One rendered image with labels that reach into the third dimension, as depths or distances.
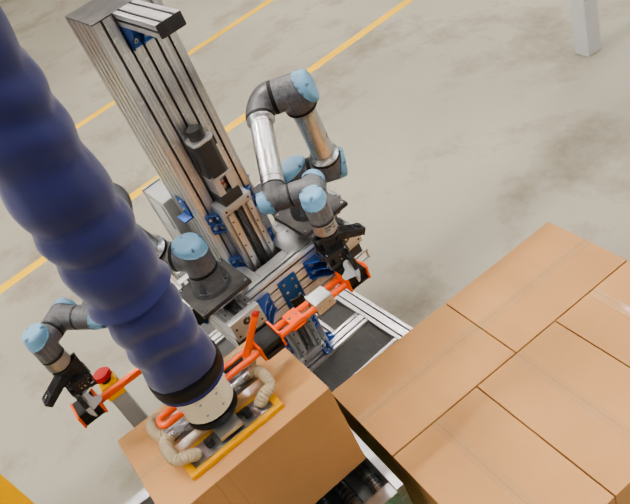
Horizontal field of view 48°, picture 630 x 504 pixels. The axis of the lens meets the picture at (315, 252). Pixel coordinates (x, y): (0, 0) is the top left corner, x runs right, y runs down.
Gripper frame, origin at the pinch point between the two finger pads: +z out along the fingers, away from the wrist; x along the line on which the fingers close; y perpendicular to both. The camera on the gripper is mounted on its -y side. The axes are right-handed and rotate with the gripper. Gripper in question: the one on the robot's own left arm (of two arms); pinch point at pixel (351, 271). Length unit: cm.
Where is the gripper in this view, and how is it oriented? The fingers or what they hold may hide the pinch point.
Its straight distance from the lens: 231.7
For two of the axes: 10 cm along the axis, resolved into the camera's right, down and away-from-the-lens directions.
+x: 5.5, 3.9, -7.4
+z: 3.3, 7.1, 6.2
